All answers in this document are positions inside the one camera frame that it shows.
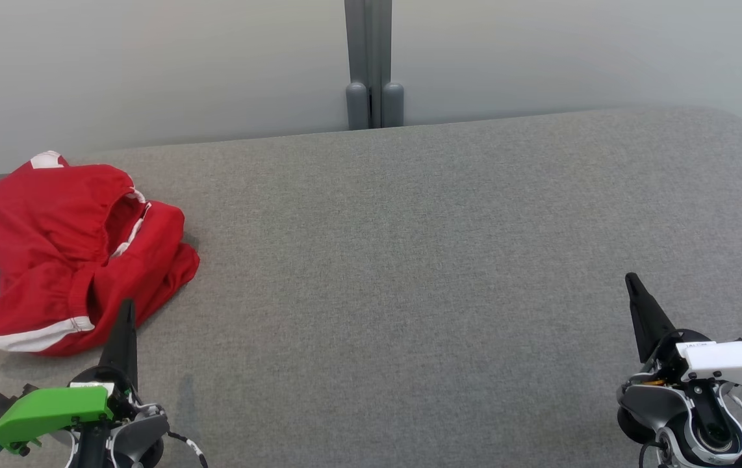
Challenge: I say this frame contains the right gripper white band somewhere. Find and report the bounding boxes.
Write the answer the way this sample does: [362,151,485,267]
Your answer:
[625,272,742,391]

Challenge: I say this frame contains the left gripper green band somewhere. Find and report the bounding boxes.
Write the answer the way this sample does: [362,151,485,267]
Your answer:
[0,299,140,454]

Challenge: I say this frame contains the red basketball jersey white sleeves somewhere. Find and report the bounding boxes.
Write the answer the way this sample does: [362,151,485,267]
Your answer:
[0,151,201,332]

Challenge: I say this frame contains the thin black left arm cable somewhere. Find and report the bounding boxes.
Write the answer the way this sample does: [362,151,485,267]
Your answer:
[166,430,209,468]

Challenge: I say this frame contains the grey cylindrical post foot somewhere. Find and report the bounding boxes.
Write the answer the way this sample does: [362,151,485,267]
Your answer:
[346,81,370,131]
[381,81,405,128]

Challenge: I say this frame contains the grey vertical partition post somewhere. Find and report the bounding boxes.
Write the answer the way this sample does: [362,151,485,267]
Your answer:
[344,0,393,129]

